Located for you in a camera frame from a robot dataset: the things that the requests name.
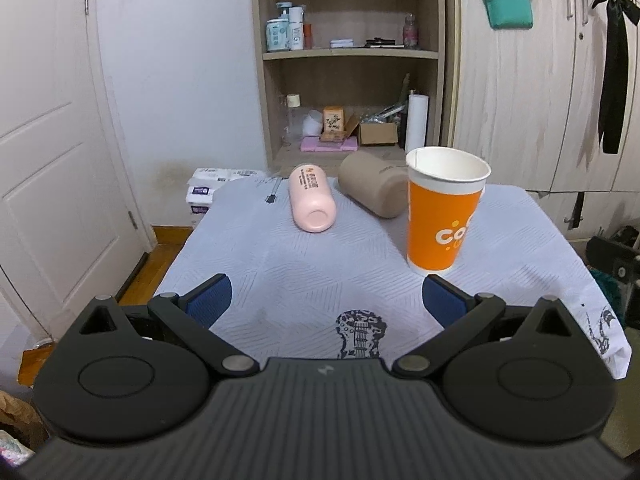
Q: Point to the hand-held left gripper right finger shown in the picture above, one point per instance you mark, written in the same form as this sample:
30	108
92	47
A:
442	302

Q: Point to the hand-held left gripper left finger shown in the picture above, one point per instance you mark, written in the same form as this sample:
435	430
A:
210	301

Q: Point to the tan cup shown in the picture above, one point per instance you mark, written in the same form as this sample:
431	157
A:
372	182

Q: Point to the pink bottle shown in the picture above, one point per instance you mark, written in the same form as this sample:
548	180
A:
310	195

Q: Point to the orange paper cup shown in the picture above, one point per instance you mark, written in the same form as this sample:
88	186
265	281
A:
440	220

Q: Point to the white printed tablecloth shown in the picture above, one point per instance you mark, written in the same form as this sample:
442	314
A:
310	270

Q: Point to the tissue paper pack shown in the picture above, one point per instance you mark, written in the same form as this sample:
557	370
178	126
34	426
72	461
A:
205	192

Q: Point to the teal fluffy cloth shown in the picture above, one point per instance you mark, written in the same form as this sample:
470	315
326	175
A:
609	292

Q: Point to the open cardboard box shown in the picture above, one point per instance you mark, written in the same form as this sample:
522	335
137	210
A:
377	134

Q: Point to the black equipment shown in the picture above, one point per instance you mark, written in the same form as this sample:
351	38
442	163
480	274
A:
617	255

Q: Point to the white paper roll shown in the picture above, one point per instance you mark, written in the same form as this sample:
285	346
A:
416	122

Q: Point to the flat pink box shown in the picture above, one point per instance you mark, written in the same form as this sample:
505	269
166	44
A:
327	145

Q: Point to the clear bottle with cream cap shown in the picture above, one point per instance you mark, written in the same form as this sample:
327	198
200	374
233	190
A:
293	120

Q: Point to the white door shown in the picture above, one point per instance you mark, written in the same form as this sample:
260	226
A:
55	160

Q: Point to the brown printed box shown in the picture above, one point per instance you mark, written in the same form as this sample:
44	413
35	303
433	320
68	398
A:
334	122

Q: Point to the brown paper bag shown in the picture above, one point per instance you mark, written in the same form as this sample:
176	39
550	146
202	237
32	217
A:
17	417

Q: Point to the light wooden wardrobe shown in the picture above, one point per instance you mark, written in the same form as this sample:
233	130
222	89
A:
520	85

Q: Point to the wooden shelf unit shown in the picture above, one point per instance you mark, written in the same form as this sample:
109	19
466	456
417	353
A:
350	67

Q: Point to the flat black items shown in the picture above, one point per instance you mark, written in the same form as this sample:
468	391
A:
382	42

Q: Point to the pink patterned jar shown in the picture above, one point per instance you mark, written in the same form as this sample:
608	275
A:
410	32

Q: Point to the flat white tin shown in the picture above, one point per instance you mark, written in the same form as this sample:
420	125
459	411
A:
342	43

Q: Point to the small orange bottle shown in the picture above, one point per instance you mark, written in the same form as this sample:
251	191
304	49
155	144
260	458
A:
308	36

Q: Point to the tall white bottle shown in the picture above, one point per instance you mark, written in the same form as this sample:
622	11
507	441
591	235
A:
296	30

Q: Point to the black hanging ribbon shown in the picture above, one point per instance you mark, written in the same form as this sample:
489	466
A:
614	70

